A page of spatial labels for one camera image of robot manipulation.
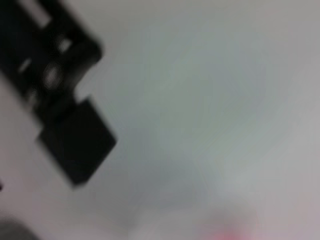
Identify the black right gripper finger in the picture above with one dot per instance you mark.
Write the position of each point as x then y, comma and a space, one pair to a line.
75, 145

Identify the grey-green perforated storage basket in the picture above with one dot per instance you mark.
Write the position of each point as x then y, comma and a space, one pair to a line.
12, 228

